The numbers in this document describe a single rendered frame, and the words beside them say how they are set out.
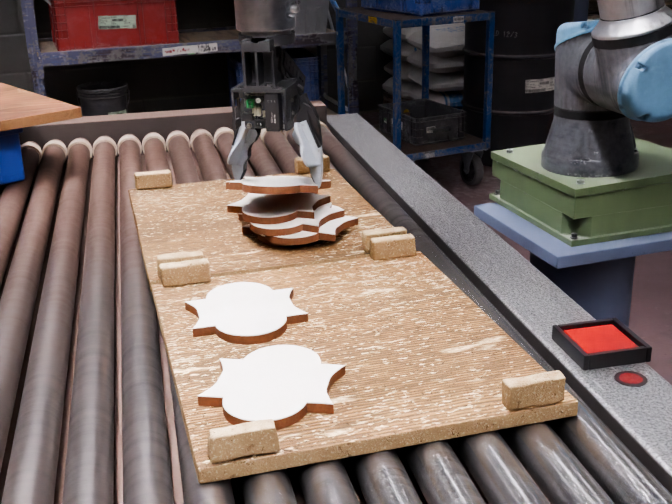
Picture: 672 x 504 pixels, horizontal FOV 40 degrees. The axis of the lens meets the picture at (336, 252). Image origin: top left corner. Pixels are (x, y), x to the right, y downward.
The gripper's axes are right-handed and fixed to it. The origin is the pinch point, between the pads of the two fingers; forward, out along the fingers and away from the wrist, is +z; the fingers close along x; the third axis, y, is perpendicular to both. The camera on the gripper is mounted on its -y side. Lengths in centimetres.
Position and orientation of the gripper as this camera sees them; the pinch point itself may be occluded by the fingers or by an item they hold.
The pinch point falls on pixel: (279, 180)
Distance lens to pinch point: 125.3
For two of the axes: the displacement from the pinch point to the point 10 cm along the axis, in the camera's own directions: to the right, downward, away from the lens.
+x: 9.8, 0.5, -2.1
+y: -2.2, 3.6, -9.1
